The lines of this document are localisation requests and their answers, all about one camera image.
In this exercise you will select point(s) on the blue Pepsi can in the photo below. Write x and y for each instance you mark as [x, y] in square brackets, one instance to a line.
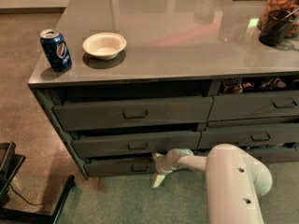
[55, 49]

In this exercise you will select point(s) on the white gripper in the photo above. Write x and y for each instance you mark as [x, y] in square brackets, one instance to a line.
[165, 164]

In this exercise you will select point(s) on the white bowl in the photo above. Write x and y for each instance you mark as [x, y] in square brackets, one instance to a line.
[104, 46]

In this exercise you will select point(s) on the snack bags in shelf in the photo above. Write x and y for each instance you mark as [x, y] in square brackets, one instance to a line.
[251, 84]

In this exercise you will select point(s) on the black metal stand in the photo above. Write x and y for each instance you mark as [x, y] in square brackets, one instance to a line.
[11, 183]

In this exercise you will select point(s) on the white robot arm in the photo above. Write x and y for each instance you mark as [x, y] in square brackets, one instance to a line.
[234, 181]

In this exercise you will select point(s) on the glass snack jar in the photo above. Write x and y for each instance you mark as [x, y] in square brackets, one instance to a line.
[291, 6]

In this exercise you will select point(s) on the black cup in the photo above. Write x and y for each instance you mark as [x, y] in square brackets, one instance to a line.
[278, 24]

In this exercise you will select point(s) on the grey drawer cabinet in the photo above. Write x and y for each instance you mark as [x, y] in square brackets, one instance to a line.
[175, 48]

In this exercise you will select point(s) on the drawer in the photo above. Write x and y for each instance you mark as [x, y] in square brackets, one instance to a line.
[136, 143]
[132, 113]
[132, 165]
[251, 136]
[275, 154]
[255, 105]

